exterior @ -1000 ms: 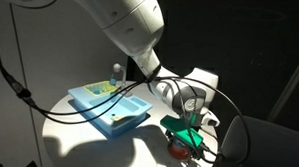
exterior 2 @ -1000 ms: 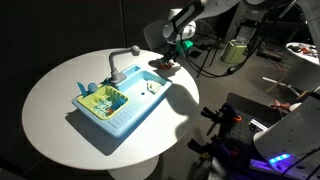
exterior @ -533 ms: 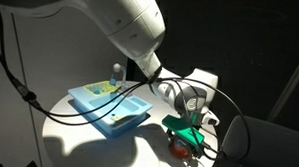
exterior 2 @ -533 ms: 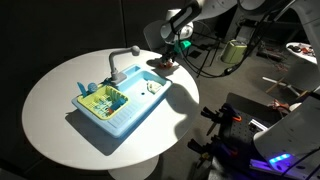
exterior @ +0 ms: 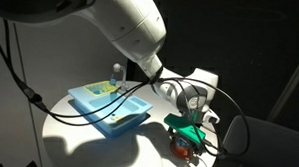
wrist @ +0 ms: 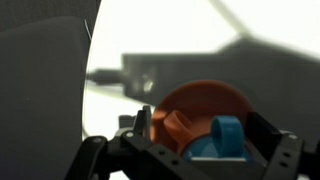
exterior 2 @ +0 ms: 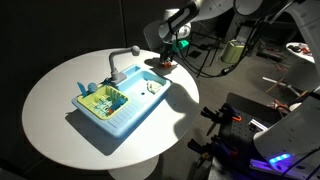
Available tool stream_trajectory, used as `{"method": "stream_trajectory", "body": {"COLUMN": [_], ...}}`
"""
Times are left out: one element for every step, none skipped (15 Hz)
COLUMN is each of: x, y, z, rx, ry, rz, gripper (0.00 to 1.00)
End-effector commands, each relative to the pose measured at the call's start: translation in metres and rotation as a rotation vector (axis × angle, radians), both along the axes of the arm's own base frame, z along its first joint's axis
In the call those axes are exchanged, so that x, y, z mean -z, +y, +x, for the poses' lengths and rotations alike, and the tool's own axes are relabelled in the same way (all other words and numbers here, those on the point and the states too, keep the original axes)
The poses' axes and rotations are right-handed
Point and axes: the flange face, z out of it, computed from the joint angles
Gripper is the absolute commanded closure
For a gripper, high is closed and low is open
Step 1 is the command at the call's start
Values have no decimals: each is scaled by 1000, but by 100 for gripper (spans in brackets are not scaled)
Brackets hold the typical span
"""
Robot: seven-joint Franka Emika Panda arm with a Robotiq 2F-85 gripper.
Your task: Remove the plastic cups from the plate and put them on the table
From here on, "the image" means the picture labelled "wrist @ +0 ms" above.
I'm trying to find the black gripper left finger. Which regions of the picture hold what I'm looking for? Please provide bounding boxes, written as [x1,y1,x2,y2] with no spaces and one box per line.
[64,104,214,180]

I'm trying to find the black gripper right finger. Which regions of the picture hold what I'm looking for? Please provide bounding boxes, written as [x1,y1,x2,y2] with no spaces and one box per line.
[244,111,320,180]

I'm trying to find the orange plastic cup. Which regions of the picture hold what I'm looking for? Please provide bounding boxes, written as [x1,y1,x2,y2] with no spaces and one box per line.
[150,109,198,155]

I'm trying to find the blue plastic cup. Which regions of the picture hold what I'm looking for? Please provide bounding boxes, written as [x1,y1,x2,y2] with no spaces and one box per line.
[181,115,252,162]

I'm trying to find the orange plastic plate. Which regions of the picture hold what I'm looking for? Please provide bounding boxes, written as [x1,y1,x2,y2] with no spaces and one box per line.
[149,79,255,158]

